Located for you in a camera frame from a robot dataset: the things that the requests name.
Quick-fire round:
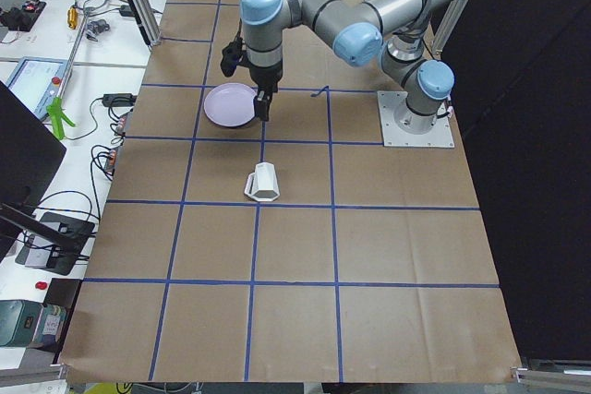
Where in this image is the red button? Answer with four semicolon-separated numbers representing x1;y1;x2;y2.
35;281;49;290

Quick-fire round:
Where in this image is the lilac plate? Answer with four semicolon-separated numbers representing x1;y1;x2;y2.
204;82;255;128

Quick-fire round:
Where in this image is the white angular cup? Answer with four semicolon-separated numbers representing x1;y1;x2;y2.
244;162;280;203

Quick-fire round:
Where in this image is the black monitor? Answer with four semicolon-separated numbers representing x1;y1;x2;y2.
1;85;66;257

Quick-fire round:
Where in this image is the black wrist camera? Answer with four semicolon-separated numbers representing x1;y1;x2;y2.
220;36;245;78

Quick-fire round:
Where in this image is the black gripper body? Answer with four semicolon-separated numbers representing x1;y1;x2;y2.
248;61;283;94

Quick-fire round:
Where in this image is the yellow tool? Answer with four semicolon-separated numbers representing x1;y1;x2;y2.
66;6;78;30

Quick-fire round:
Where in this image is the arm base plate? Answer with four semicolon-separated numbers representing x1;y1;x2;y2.
377;90;455;149

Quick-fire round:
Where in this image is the green box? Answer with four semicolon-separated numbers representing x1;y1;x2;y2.
0;299;42;347

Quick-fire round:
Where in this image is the teach pendant tablet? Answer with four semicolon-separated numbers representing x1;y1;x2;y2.
6;56;66;120

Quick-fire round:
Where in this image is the green reacher grabber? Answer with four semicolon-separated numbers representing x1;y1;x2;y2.
46;8;89;140

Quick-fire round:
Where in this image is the black power adapter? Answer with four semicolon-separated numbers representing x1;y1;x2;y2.
102;93;137;107

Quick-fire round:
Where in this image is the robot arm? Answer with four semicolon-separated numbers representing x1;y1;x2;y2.
221;0;467;134

